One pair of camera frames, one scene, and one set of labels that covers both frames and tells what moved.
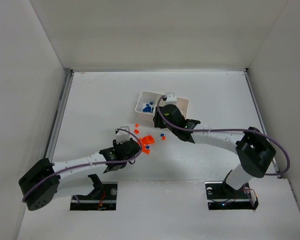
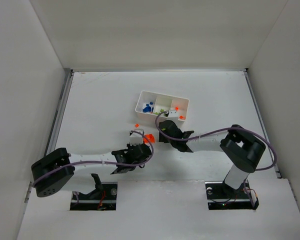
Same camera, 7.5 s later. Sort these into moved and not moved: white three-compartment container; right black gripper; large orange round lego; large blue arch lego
Moved: right black gripper
Not moved: white three-compartment container; large blue arch lego; large orange round lego
